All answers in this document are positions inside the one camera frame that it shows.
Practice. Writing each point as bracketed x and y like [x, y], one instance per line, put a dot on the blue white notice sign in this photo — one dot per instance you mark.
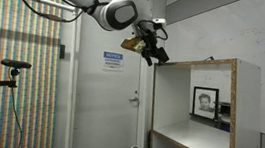
[112, 61]

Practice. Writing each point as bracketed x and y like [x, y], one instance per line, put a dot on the white door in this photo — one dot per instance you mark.
[101, 114]

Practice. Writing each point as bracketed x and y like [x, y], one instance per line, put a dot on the black framed portrait photo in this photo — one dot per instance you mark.
[204, 102]

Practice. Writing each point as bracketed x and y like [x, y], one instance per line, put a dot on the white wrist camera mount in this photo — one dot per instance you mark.
[160, 21]

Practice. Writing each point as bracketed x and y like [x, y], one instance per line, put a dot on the black object with stand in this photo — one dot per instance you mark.
[163, 56]

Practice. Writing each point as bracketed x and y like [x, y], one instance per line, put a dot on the white shelf with chipboard edges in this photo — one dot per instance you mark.
[248, 114]

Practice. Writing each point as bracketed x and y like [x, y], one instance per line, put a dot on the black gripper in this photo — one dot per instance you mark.
[150, 43]

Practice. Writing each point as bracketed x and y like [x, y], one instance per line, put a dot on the black camera on stand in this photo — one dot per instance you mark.
[15, 64]

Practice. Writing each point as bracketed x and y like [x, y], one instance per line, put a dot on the black wall switch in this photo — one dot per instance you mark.
[62, 52]

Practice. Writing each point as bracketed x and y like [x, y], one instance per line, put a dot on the colourful striped backdrop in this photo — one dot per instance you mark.
[38, 73]

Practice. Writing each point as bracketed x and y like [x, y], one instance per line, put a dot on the tan foam block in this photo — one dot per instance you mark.
[132, 43]

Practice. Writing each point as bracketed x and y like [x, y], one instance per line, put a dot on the small black device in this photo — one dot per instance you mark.
[224, 109]

